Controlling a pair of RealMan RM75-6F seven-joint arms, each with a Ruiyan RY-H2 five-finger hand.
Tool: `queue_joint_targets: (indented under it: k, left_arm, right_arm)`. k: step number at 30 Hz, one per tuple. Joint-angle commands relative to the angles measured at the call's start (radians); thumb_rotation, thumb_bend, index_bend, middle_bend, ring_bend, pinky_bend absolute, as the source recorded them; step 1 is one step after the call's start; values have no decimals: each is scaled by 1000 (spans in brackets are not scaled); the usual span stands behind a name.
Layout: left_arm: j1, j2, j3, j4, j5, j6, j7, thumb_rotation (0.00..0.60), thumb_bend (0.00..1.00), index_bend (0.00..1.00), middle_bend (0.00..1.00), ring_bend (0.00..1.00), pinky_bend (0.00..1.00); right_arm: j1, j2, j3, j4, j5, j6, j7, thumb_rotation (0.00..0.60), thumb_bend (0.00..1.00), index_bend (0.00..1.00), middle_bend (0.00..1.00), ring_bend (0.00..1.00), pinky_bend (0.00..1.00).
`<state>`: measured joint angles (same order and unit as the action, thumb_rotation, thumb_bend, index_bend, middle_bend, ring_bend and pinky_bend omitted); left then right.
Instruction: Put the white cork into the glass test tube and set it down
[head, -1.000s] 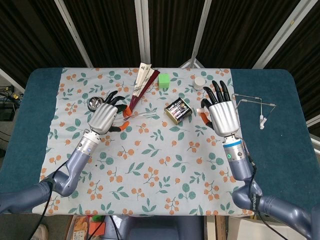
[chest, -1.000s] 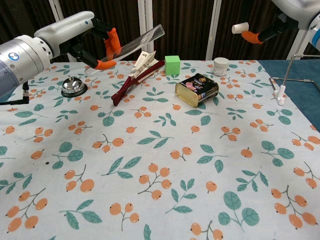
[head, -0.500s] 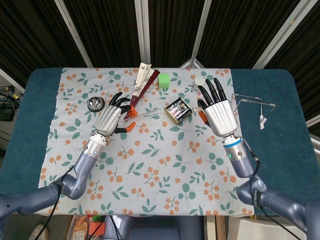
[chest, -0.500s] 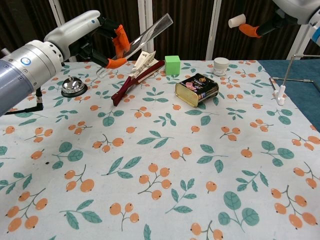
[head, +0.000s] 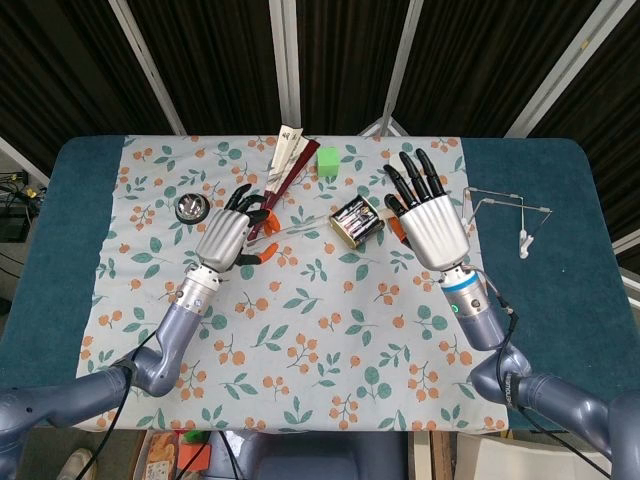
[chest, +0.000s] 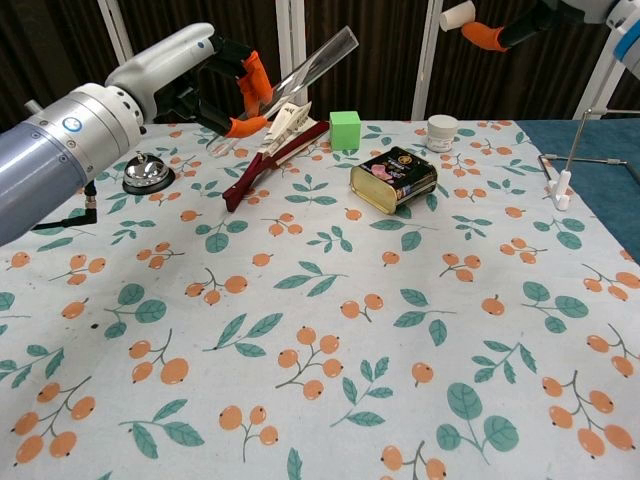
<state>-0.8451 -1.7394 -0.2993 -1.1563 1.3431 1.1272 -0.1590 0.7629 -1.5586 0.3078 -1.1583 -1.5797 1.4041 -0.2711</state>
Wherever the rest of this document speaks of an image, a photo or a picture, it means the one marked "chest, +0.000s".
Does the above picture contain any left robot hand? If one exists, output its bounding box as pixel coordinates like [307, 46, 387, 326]
[104, 22, 274, 140]

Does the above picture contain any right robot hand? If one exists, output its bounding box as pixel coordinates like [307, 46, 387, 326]
[460, 0, 616, 53]

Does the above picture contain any small white stopper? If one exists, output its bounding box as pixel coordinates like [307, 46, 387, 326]
[440, 0, 476, 32]

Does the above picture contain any clear glass test tube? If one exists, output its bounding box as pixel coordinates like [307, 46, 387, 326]
[203, 25, 360, 160]

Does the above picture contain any silver call bell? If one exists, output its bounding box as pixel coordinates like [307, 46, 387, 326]
[122, 151, 176, 195]

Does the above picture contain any dark red folding fan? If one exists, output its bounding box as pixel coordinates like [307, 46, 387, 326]
[221, 102, 331, 214]

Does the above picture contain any small white jar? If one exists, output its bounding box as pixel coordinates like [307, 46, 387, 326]
[426, 114, 459, 154]

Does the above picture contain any white plastic clip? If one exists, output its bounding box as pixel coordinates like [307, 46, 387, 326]
[547, 169, 574, 211]

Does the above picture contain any green cube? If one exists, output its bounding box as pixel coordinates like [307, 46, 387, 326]
[328, 110, 362, 151]

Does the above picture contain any dark pleated curtain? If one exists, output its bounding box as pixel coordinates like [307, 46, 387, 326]
[0, 0, 640, 132]

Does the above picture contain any black gold tin can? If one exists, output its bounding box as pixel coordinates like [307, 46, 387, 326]
[349, 145, 439, 215]

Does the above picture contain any floral orange berry tablecloth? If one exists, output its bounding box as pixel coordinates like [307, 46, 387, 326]
[0, 119, 640, 480]

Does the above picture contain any white metal frame post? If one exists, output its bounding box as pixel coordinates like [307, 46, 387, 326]
[291, 0, 309, 107]
[274, 0, 295, 114]
[582, 49, 626, 121]
[410, 0, 444, 121]
[97, 0, 135, 64]

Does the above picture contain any metal wire frame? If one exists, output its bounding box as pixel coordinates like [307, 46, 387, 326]
[537, 107, 640, 186]

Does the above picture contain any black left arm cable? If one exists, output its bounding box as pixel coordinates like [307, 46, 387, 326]
[29, 180, 101, 236]

